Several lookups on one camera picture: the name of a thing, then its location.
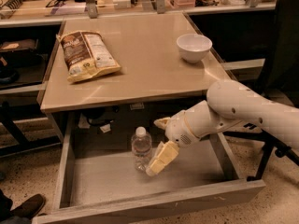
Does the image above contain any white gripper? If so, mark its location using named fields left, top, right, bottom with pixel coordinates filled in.
left=146, top=110, right=199, bottom=176

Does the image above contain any open grey wooden drawer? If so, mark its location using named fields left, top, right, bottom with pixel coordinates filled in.
left=33, top=105, right=265, bottom=224

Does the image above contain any beige top counter cabinet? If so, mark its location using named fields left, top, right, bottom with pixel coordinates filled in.
left=36, top=11, right=238, bottom=142

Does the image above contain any brown yellow chip bag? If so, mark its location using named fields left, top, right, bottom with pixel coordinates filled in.
left=57, top=30, right=121, bottom=83

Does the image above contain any brown shoe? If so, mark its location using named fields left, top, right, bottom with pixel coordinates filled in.
left=12, top=194, right=46, bottom=219

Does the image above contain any black coiled tool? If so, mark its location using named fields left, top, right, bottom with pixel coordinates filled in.
left=0, top=0, right=22, bottom=19

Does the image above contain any black office chair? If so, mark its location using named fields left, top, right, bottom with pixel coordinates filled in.
left=224, top=0, right=299, bottom=181

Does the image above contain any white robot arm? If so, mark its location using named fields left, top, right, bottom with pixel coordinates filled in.
left=146, top=80, right=299, bottom=176

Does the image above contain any white ceramic bowl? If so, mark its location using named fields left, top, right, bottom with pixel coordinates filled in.
left=177, top=34, right=212, bottom=63

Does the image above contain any clear plastic water bottle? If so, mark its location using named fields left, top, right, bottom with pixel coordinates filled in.
left=131, top=127, right=152, bottom=172

